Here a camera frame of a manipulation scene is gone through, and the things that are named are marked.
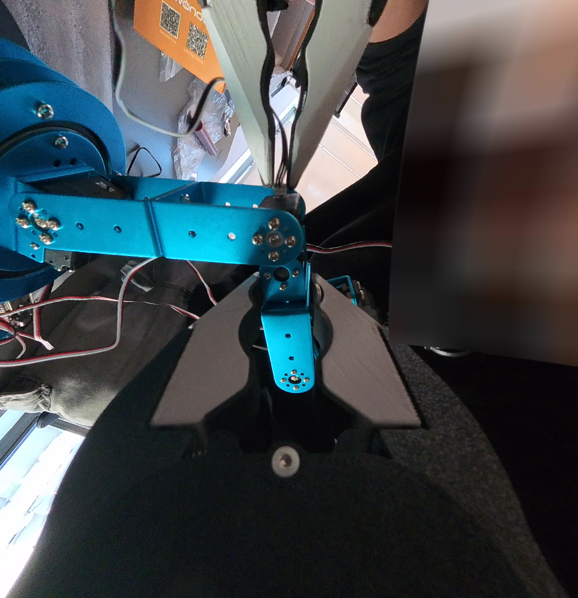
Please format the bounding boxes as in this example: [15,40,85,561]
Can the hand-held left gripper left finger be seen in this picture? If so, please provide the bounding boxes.
[151,276,267,429]

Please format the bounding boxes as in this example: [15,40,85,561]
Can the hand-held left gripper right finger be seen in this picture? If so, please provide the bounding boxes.
[311,275,422,429]

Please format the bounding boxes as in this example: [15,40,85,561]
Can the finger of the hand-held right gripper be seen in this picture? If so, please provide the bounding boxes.
[287,0,389,186]
[200,0,277,186]

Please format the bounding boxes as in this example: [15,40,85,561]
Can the black servo wires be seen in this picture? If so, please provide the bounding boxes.
[263,42,311,193]

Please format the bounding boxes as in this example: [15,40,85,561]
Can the blue toy robot arm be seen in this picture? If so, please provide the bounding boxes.
[0,33,381,394]

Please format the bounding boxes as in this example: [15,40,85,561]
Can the person's right forearm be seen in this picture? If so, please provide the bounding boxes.
[368,0,428,44]

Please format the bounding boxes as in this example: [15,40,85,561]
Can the grey desk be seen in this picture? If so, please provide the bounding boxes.
[13,0,318,185]

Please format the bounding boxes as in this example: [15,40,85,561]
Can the person's black shirt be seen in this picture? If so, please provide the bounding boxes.
[302,9,427,328]

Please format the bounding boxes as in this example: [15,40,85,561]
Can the clear plastic bag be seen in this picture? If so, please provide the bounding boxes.
[172,77,238,183]

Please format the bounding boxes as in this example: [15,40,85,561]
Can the orange printed card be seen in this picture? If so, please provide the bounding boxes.
[132,0,318,93]

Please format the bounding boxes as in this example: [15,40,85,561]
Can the orange QR code card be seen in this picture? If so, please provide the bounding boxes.
[111,0,226,139]

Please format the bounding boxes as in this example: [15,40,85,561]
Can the dark grey garment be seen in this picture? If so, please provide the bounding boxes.
[0,254,254,429]

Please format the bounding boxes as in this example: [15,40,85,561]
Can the red white black servo wire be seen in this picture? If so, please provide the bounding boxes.
[305,240,393,257]

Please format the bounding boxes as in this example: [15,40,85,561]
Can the thin black cable loop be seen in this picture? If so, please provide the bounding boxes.
[128,147,162,179]

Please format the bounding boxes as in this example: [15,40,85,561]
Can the red and white wires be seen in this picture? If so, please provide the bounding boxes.
[0,261,216,349]

